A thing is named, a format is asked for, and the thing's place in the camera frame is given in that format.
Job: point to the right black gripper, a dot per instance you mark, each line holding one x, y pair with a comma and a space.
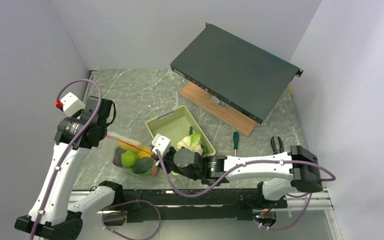
165, 157

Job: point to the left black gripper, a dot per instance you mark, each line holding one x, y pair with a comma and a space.
107, 124

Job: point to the light green pepper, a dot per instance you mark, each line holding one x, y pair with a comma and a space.
129, 159

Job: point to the small yellow pepper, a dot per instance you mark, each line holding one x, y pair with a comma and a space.
144, 154

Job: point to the dark green avocado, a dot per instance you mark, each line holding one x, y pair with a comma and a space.
143, 166

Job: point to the clear orange zip bag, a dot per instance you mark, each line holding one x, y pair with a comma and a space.
142, 146

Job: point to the orange peach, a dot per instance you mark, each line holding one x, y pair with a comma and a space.
154, 170

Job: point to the purple eggplant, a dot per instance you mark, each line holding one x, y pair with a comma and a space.
117, 157

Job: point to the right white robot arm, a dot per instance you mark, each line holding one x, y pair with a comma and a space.
293, 170

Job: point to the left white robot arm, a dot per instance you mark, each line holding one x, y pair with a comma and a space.
53, 217

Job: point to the white cauliflower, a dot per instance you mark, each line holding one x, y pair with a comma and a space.
192, 143

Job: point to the dark green cucumber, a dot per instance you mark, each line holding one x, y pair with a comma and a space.
205, 150

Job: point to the green plastic basket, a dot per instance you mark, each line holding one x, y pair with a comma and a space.
176, 125

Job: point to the brown wooden board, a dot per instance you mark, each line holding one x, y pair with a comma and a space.
228, 115

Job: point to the black pliers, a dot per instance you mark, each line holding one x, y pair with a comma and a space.
277, 145

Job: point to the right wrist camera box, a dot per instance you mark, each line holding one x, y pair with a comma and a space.
162, 144

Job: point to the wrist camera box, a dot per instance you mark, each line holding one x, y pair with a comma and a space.
162, 144
69, 104

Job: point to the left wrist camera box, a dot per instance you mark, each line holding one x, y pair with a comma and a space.
69, 104

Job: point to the green handled screwdriver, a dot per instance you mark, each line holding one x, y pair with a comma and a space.
235, 139

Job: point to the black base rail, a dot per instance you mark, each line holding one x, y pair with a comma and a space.
139, 205

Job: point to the black network switch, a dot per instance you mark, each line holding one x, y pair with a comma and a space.
237, 72

